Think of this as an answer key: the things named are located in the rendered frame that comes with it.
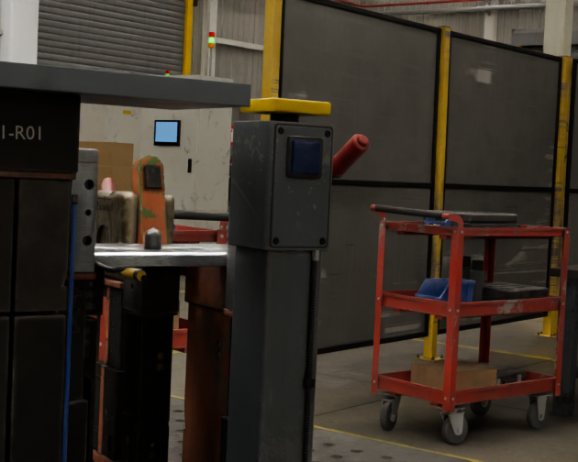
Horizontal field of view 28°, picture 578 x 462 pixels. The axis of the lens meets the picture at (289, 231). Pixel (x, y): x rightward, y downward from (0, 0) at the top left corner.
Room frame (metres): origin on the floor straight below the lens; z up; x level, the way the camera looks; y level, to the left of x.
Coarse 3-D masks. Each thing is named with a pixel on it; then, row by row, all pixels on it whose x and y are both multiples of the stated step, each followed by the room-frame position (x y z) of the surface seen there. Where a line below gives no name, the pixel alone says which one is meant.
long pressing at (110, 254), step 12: (96, 252) 1.20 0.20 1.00; (108, 252) 1.21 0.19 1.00; (120, 252) 1.21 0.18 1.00; (132, 252) 1.22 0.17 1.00; (144, 252) 1.23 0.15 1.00; (156, 252) 1.24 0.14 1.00; (168, 252) 1.25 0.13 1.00; (180, 252) 1.25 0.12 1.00; (192, 252) 1.26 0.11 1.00; (204, 252) 1.27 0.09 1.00; (216, 252) 1.28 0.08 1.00; (108, 264) 1.20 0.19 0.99; (120, 264) 1.21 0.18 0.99; (132, 264) 1.22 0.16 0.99; (144, 264) 1.23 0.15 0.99; (156, 264) 1.23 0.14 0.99; (168, 264) 1.24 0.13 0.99; (180, 264) 1.25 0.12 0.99; (192, 264) 1.26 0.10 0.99; (204, 264) 1.27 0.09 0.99; (216, 264) 1.27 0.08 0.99
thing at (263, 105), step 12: (240, 108) 1.04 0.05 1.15; (252, 108) 1.02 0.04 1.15; (264, 108) 1.00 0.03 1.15; (276, 108) 0.99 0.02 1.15; (288, 108) 1.00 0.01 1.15; (300, 108) 1.01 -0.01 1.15; (312, 108) 1.01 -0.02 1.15; (324, 108) 1.02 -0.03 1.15; (276, 120) 1.02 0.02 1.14; (288, 120) 1.02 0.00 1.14
